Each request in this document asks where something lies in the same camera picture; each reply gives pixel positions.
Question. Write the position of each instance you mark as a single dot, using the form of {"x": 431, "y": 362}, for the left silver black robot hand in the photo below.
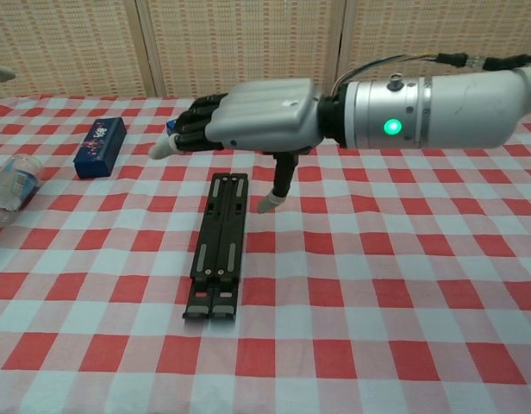
{"x": 0, "y": 74}

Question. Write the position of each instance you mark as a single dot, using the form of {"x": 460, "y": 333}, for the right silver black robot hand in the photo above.
{"x": 265, "y": 114}

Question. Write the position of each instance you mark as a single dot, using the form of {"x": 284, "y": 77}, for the black folding laptop stand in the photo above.
{"x": 218, "y": 241}

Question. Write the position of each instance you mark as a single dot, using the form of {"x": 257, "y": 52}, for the blue Oreo cookie box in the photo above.
{"x": 170, "y": 126}

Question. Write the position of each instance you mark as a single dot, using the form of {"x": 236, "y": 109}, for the dark blue rectangular box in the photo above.
{"x": 97, "y": 151}

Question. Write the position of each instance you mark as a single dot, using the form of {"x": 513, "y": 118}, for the red white checked tablecloth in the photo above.
{"x": 377, "y": 280}

